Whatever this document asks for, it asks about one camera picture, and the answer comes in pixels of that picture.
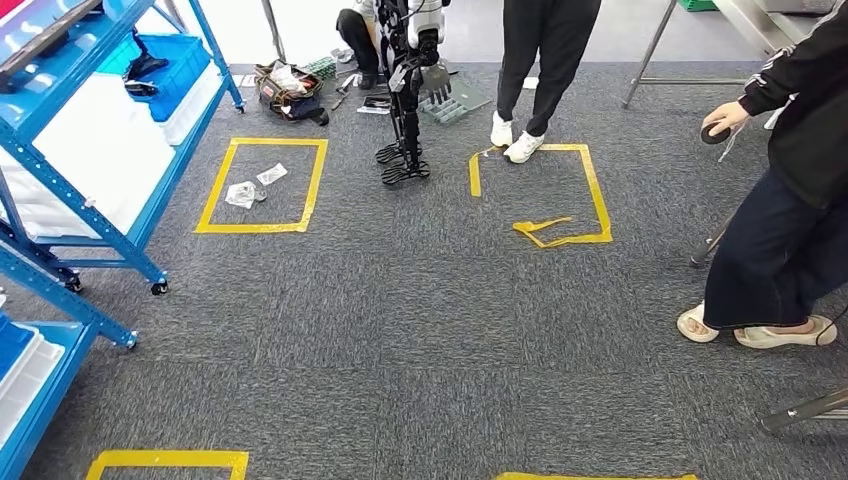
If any black tool bag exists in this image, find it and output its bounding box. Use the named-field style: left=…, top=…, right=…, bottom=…
left=253, top=59, right=331, bottom=127

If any white plastic crate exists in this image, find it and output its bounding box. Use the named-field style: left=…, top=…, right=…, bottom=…
left=158, top=62, right=223, bottom=147
left=0, top=72, right=177, bottom=240
left=0, top=324, right=68, bottom=452

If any grey plastic tray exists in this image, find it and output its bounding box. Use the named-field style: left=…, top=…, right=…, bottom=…
left=417, top=76, right=493, bottom=127

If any white shoe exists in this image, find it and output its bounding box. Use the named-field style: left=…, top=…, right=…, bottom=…
left=503, top=130, right=546, bottom=165
left=490, top=110, right=515, bottom=148

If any black disc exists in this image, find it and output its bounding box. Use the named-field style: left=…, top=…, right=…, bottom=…
left=700, top=121, right=733, bottom=146

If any steel table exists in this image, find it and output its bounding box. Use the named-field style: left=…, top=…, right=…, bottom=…
left=621, top=0, right=836, bottom=111
left=688, top=211, right=737, bottom=266

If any beige sandal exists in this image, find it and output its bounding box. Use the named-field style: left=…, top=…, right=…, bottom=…
left=733, top=314, right=839, bottom=350
left=676, top=301, right=720, bottom=344

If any blue plastic crate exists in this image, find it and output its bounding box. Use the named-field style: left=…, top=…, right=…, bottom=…
left=0, top=312, right=40, bottom=382
left=95, top=33, right=212, bottom=124

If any person's right hand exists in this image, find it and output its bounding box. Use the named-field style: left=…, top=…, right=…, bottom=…
left=700, top=100, right=753, bottom=139

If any person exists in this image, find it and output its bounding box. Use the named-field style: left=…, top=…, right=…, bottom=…
left=335, top=0, right=386, bottom=91
left=675, top=0, right=848, bottom=351
left=490, top=0, right=603, bottom=165

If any clear bag with hardware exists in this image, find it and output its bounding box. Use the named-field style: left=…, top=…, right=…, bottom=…
left=223, top=180, right=268, bottom=211

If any black bracket part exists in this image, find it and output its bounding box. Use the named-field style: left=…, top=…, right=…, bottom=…
left=122, top=26, right=170, bottom=97

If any long black plastic panel part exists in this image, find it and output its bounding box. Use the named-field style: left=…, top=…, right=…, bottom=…
left=0, top=0, right=104, bottom=91

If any small clear plastic bag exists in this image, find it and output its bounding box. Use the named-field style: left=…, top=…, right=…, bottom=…
left=255, top=162, right=289, bottom=187

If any black and white humanoid robot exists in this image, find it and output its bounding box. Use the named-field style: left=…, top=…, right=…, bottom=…
left=374, top=0, right=453, bottom=187

